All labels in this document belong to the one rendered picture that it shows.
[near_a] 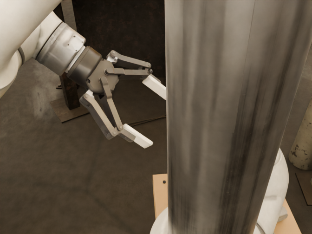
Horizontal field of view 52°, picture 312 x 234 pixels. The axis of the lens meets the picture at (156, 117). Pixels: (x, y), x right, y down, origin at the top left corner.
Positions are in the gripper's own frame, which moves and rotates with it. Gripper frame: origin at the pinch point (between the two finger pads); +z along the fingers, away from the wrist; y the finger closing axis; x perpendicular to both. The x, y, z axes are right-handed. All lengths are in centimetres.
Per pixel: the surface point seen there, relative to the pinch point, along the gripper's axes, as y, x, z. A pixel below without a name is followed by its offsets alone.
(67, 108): 42, 102, -9
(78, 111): 42, 98, -4
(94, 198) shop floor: -2, 69, 16
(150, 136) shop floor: 38, 71, 29
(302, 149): 45, 22, 74
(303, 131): 48, 17, 67
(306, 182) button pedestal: 35, 25, 82
